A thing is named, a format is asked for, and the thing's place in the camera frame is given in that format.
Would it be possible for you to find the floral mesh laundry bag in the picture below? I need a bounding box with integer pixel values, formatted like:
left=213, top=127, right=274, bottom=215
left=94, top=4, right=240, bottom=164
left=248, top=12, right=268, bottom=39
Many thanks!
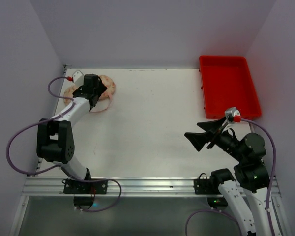
left=63, top=75, right=116, bottom=113

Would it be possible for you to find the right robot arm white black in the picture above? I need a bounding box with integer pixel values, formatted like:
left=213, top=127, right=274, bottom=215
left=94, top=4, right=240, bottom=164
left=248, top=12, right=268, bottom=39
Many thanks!
left=184, top=118, right=277, bottom=236

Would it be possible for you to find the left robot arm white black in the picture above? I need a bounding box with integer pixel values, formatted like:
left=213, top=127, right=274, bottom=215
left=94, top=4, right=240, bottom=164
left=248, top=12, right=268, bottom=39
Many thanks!
left=36, top=74, right=107, bottom=182

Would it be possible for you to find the red plastic tray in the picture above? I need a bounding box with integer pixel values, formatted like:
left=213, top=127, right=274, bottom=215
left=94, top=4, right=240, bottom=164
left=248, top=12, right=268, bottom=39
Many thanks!
left=199, top=55, right=262, bottom=119

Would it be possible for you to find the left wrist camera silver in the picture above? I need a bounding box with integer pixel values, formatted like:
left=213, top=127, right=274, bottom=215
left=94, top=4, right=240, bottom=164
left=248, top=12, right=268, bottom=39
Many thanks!
left=67, top=70, right=84, bottom=87

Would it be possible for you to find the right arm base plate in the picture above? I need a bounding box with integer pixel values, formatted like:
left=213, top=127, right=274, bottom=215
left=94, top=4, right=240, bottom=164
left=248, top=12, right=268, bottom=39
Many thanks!
left=193, top=173, right=220, bottom=195

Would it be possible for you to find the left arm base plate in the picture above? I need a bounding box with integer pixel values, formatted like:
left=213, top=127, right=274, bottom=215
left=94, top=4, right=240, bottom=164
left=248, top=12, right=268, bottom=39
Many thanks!
left=62, top=179, right=108, bottom=195

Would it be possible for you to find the aluminium front rail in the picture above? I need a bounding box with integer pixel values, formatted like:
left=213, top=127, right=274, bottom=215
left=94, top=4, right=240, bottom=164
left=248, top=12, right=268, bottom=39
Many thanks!
left=21, top=176, right=281, bottom=197

